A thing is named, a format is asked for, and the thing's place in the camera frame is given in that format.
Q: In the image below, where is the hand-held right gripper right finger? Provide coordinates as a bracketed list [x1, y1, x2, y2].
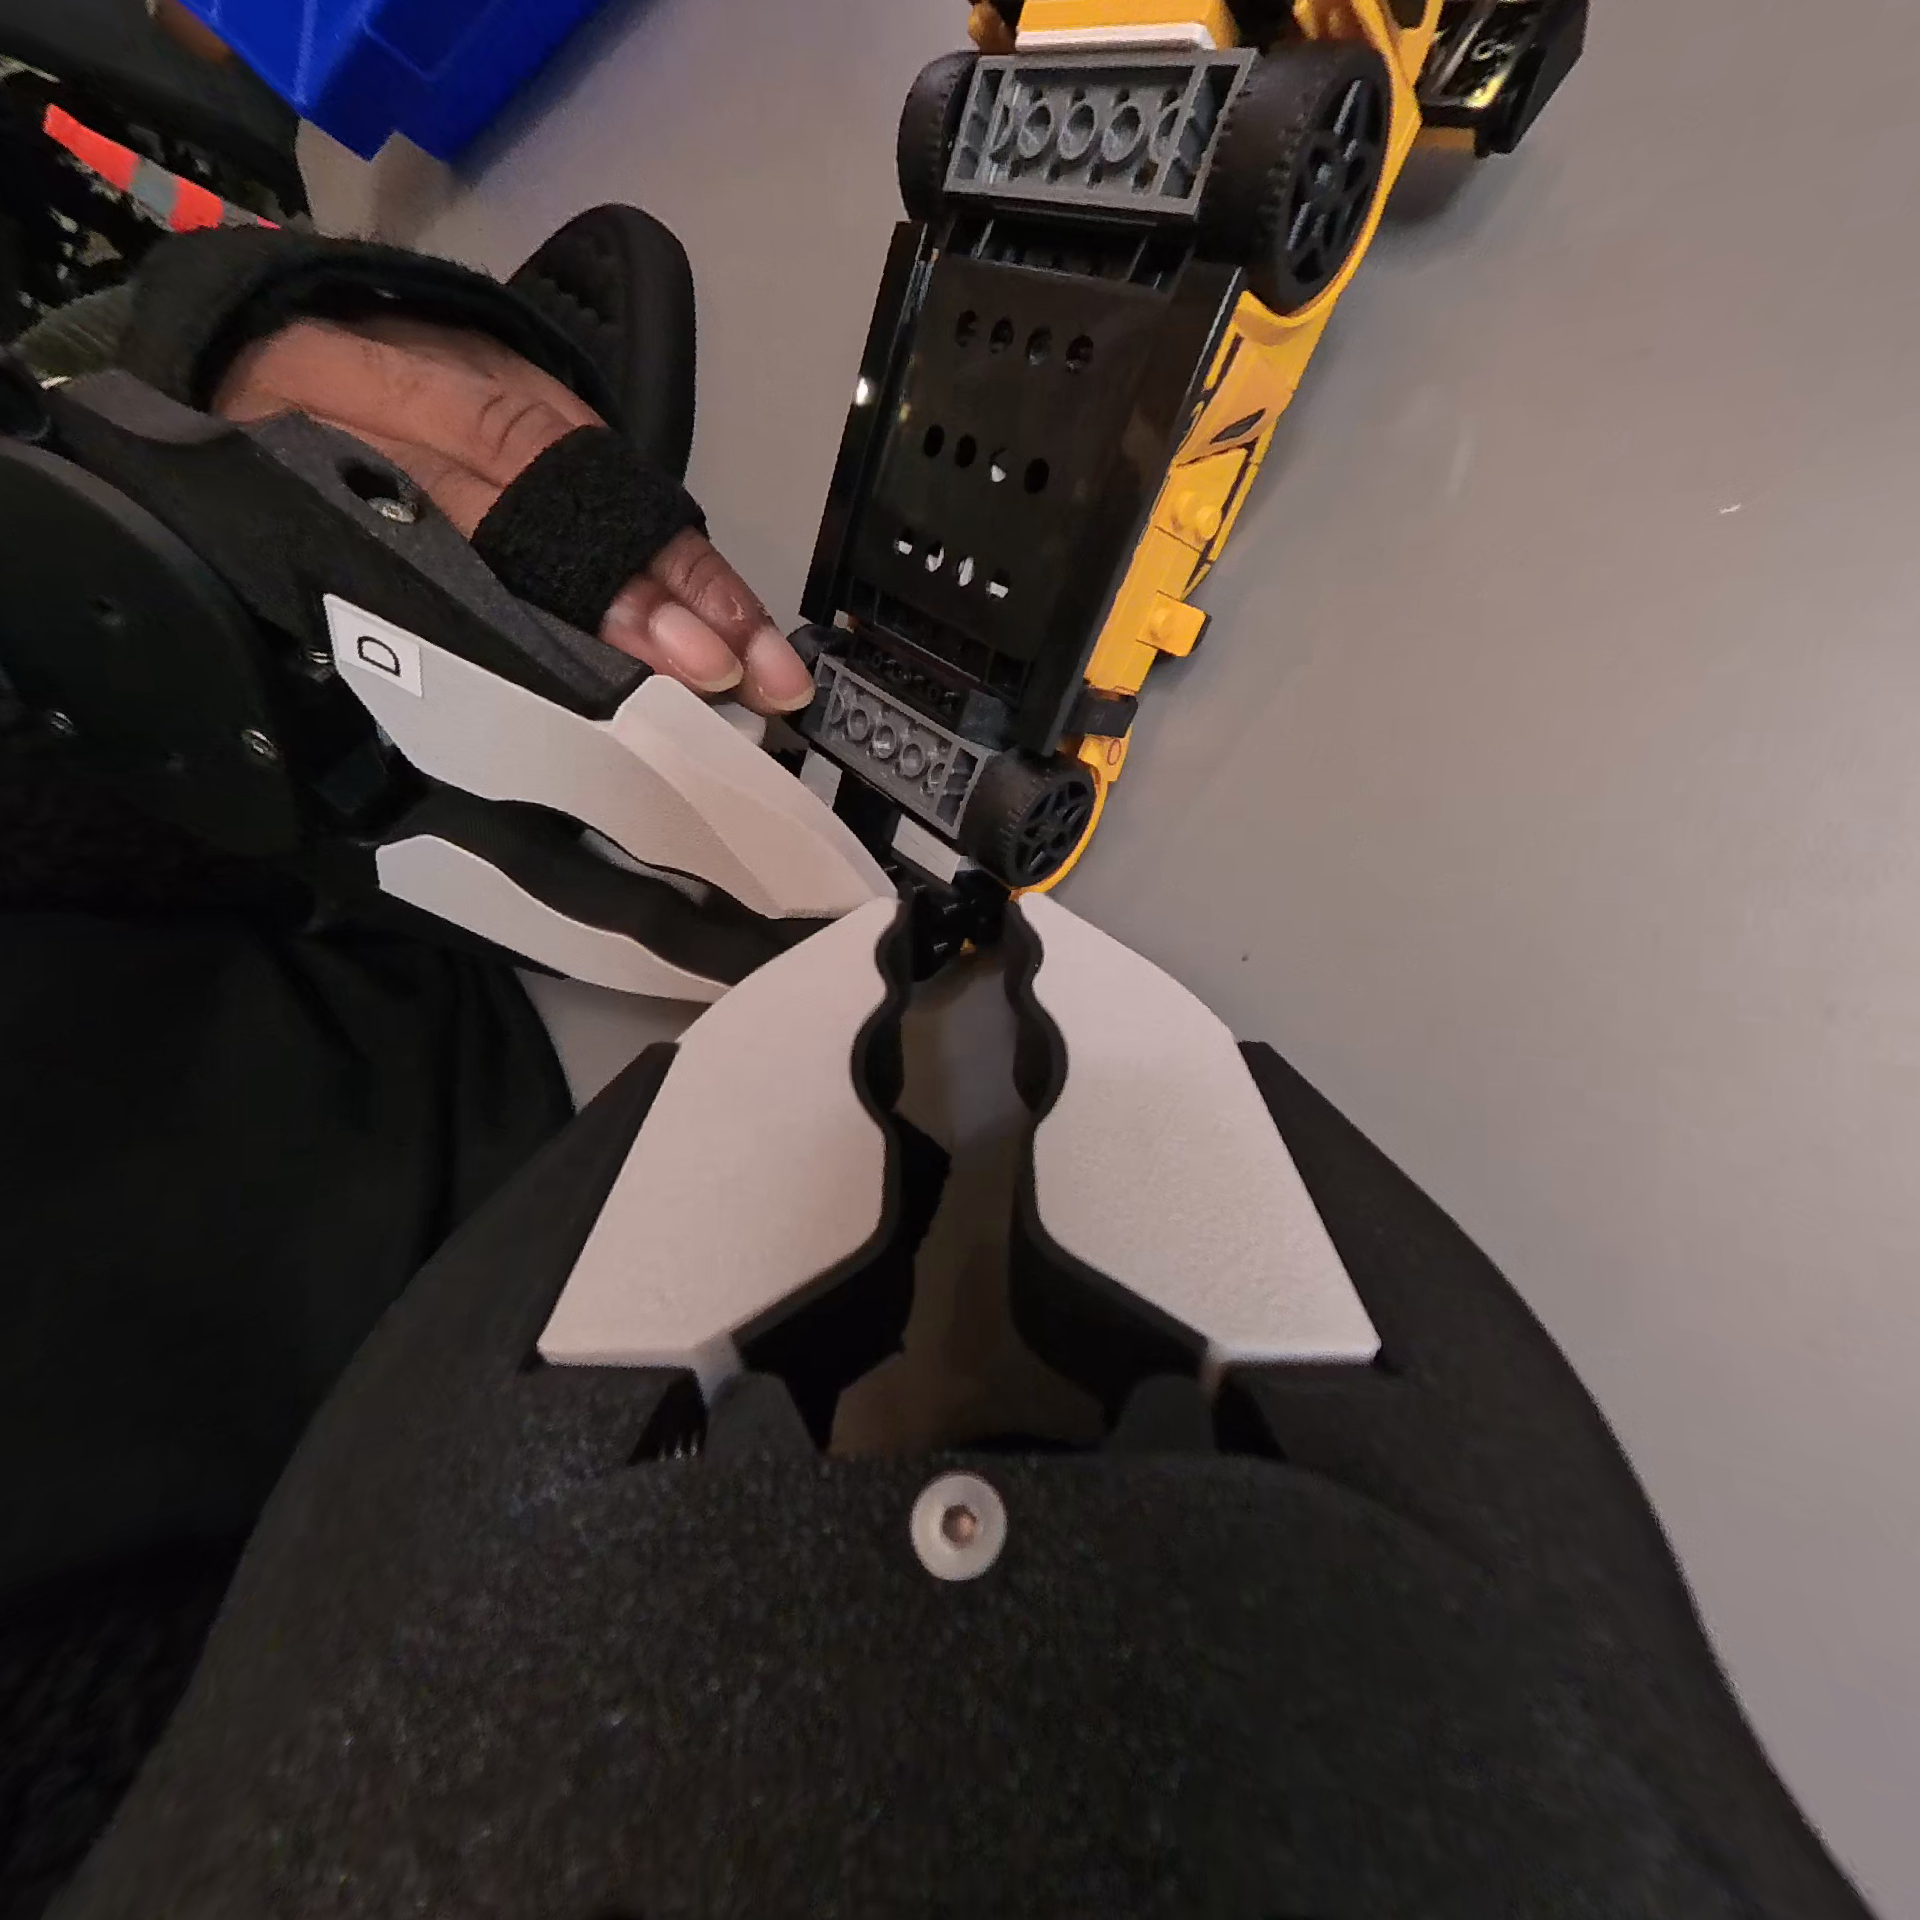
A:
[996, 891, 1383, 1373]

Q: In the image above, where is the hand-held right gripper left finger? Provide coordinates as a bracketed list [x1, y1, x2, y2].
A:
[537, 895, 961, 1379]

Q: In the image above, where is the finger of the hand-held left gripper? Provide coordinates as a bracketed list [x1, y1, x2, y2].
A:
[323, 597, 889, 922]
[373, 831, 829, 1004]

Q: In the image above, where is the dark studded lego plate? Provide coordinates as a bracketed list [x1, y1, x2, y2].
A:
[895, 878, 1009, 984]

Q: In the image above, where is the yellow lego car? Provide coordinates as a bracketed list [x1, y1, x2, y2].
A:
[787, 0, 1592, 903]

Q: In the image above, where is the person's left forearm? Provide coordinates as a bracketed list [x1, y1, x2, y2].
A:
[133, 229, 601, 414]

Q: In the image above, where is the person's left hand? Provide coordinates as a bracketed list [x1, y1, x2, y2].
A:
[209, 315, 822, 718]

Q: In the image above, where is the orange traffic cone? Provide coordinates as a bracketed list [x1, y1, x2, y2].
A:
[41, 102, 284, 239]

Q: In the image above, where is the blue plastic storage bin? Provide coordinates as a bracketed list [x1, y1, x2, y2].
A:
[175, 0, 607, 164]

